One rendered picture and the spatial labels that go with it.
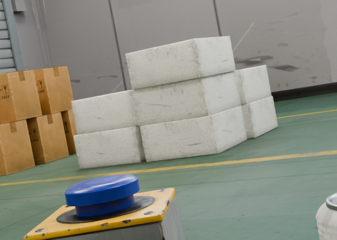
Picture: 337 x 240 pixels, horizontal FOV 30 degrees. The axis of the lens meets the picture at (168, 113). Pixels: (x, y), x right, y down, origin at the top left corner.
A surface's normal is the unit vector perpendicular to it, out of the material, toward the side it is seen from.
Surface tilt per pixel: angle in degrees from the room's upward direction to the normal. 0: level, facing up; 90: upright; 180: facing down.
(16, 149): 90
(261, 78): 90
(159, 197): 0
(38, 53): 90
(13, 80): 90
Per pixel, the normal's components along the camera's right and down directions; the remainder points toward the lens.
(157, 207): -0.18, -0.98
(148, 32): -0.51, 0.14
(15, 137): 0.83, -0.13
